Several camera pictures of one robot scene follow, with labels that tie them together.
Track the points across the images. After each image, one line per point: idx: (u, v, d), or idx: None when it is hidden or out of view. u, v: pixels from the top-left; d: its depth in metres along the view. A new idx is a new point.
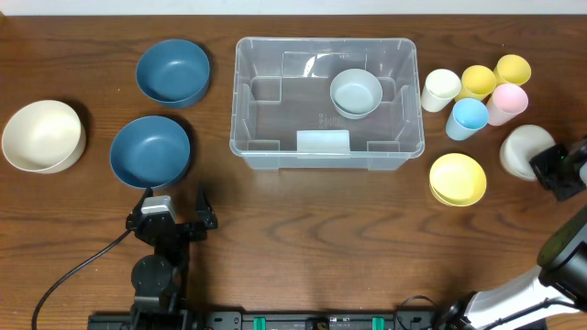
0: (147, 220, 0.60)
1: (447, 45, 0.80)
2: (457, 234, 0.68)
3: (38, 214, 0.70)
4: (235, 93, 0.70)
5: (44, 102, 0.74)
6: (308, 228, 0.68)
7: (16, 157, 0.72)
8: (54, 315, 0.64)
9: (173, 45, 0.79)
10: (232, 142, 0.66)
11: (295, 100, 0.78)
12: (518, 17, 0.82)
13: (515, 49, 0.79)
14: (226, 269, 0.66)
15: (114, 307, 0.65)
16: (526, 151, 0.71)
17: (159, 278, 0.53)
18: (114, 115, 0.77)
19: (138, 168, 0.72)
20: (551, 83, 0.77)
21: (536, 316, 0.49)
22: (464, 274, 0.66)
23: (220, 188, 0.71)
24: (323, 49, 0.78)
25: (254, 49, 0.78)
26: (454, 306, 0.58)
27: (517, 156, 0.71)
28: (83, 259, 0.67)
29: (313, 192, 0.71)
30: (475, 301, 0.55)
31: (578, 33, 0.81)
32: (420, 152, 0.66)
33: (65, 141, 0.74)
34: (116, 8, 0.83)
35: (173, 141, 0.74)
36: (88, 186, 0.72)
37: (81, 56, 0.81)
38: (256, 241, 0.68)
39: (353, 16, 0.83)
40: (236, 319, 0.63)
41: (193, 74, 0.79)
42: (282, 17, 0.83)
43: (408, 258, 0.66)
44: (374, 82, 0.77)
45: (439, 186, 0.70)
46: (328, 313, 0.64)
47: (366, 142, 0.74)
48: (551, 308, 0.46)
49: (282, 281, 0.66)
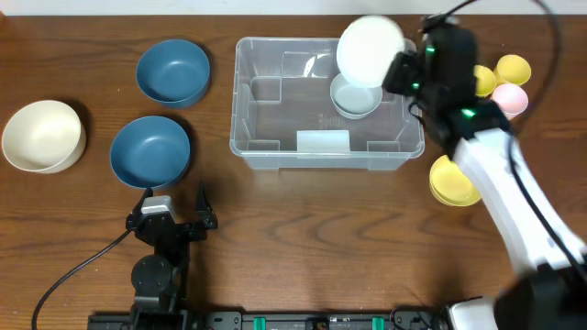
0: (147, 220, 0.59)
1: None
2: (457, 234, 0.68)
3: (38, 214, 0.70)
4: (234, 93, 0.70)
5: (44, 102, 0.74)
6: (308, 228, 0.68)
7: (16, 157, 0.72)
8: (54, 315, 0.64)
9: (173, 45, 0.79)
10: (232, 142, 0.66)
11: (295, 101, 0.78)
12: (518, 17, 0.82)
13: (515, 49, 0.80)
14: (226, 268, 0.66)
15: (114, 307, 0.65)
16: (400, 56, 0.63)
17: (159, 278, 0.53)
18: (114, 115, 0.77)
19: (138, 168, 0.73)
20: (550, 83, 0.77)
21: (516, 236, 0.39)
22: (465, 274, 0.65)
23: (220, 188, 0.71)
24: (323, 49, 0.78)
25: (254, 49, 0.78)
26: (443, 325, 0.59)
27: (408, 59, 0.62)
28: (83, 259, 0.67)
29: (313, 192, 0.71)
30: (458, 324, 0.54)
31: (579, 34, 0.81)
32: (420, 152, 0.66)
33: (65, 141, 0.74)
34: (116, 9, 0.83)
35: (173, 141, 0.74)
36: (88, 186, 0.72)
37: (81, 56, 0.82)
38: (256, 241, 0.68)
39: (353, 16, 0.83)
40: (236, 319, 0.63)
41: (193, 74, 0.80)
42: (282, 18, 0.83)
43: (408, 258, 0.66)
44: None
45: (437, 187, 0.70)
46: (328, 313, 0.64)
47: (366, 142, 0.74)
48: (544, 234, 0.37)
49: (282, 280, 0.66)
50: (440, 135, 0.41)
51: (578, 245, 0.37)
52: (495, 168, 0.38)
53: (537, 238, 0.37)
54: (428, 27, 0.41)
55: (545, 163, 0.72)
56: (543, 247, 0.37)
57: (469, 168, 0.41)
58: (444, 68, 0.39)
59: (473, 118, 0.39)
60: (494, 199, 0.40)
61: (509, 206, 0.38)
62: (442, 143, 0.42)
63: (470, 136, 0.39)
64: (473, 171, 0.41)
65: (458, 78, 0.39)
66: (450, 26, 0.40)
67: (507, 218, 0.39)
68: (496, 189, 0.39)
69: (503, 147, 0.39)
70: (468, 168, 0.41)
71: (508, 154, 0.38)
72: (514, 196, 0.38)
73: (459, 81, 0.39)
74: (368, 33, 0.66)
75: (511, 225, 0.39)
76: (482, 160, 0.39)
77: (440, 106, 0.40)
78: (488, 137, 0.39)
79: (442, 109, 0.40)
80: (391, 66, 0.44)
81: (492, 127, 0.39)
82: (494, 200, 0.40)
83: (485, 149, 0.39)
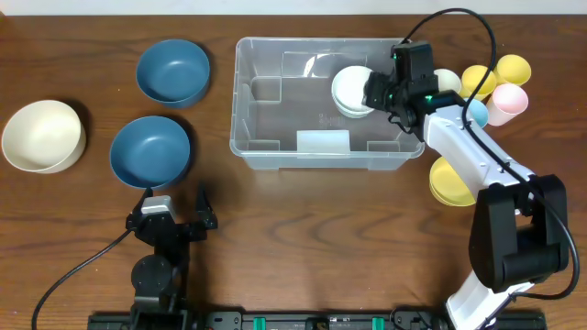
0: (147, 219, 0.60)
1: (448, 45, 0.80)
2: (457, 234, 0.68)
3: (38, 214, 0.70)
4: (235, 93, 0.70)
5: (44, 102, 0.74)
6: (308, 228, 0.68)
7: (16, 157, 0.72)
8: (54, 315, 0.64)
9: (172, 45, 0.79)
10: (232, 142, 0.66)
11: (295, 101, 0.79)
12: (518, 17, 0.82)
13: (515, 49, 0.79)
14: (226, 269, 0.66)
15: (114, 307, 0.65)
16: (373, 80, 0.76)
17: (160, 278, 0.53)
18: (114, 115, 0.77)
19: (138, 168, 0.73)
20: (551, 83, 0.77)
21: (475, 181, 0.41)
22: (464, 273, 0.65)
23: (220, 188, 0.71)
24: (323, 49, 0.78)
25: (254, 49, 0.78)
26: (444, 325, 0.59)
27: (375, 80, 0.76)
28: (83, 259, 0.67)
29: (313, 192, 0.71)
30: (454, 313, 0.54)
31: (579, 33, 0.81)
32: (420, 152, 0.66)
33: (65, 141, 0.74)
34: (116, 8, 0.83)
35: (174, 141, 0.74)
36: (88, 186, 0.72)
37: (81, 56, 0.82)
38: (256, 241, 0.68)
39: (353, 16, 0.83)
40: (236, 319, 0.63)
41: (193, 74, 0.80)
42: (282, 18, 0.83)
43: (408, 258, 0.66)
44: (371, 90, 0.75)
45: (437, 185, 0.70)
46: (328, 313, 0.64)
47: (366, 142, 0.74)
48: (498, 170, 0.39)
49: (282, 280, 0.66)
50: (406, 121, 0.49)
51: (528, 172, 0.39)
52: (448, 126, 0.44)
53: (486, 170, 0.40)
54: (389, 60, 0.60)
55: (545, 163, 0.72)
56: (493, 178, 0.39)
57: (431, 137, 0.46)
58: (406, 66, 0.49)
59: (433, 100, 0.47)
60: (451, 154, 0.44)
61: (462, 150, 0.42)
62: (411, 128, 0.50)
63: (431, 112, 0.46)
64: (437, 140, 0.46)
65: (418, 71, 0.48)
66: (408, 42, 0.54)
67: (464, 163, 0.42)
68: (451, 140, 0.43)
69: (456, 111, 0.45)
70: (432, 138, 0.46)
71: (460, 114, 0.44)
72: (467, 142, 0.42)
73: (417, 74, 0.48)
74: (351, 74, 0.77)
75: (467, 166, 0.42)
76: (437, 122, 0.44)
77: (407, 96, 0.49)
78: (444, 111, 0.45)
79: (406, 97, 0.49)
80: (375, 86, 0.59)
81: (448, 104, 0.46)
82: (454, 155, 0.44)
83: (441, 115, 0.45)
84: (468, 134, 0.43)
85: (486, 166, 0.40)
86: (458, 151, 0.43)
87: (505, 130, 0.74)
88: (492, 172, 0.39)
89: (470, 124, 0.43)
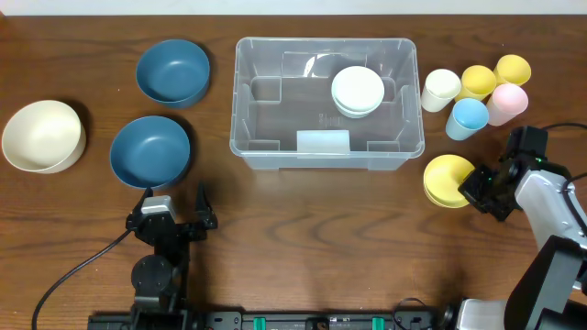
0: (147, 220, 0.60)
1: (448, 45, 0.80)
2: (457, 234, 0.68)
3: (38, 214, 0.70)
4: (234, 93, 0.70)
5: (45, 102, 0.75)
6: (308, 228, 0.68)
7: (16, 157, 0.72)
8: (54, 316, 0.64)
9: (172, 45, 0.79)
10: (232, 142, 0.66)
11: (295, 101, 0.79)
12: (518, 17, 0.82)
13: (515, 49, 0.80)
14: (226, 269, 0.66)
15: (114, 307, 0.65)
16: (372, 80, 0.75)
17: (159, 278, 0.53)
18: (115, 115, 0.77)
19: (138, 169, 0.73)
20: (551, 83, 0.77)
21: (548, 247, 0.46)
22: (464, 274, 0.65)
23: (220, 188, 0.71)
24: (323, 49, 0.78)
25: (254, 49, 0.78)
26: (448, 313, 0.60)
27: (374, 80, 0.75)
28: (83, 259, 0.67)
29: (314, 192, 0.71)
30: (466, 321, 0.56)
31: (579, 33, 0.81)
32: (420, 152, 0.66)
33: (65, 141, 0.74)
34: (115, 9, 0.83)
35: (174, 141, 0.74)
36: (88, 186, 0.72)
37: (81, 56, 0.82)
38: (256, 240, 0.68)
39: (353, 16, 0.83)
40: (236, 319, 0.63)
41: (193, 74, 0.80)
42: (283, 18, 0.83)
43: (408, 258, 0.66)
44: (371, 90, 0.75)
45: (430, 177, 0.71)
46: (328, 313, 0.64)
47: (366, 142, 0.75)
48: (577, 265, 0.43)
49: (282, 281, 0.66)
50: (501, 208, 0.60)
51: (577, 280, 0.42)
52: (547, 185, 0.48)
53: (569, 228, 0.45)
54: (524, 144, 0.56)
55: None
56: (573, 234, 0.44)
57: (526, 195, 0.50)
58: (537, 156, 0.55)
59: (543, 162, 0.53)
60: (538, 219, 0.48)
61: (552, 209, 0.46)
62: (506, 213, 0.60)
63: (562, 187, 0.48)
64: (528, 194, 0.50)
65: (531, 146, 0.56)
66: (532, 132, 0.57)
67: (546, 214, 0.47)
68: (543, 196, 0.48)
69: (559, 179, 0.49)
70: (524, 192, 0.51)
71: (553, 185, 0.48)
72: (558, 202, 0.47)
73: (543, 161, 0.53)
74: (349, 77, 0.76)
75: (549, 224, 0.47)
76: (545, 176, 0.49)
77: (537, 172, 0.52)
78: (548, 173, 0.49)
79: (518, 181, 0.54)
80: (478, 187, 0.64)
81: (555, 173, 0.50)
82: (539, 211, 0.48)
83: (546, 175, 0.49)
84: (564, 199, 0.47)
85: (570, 225, 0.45)
86: (541, 229, 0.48)
87: (505, 130, 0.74)
88: (571, 231, 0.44)
89: (569, 192, 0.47)
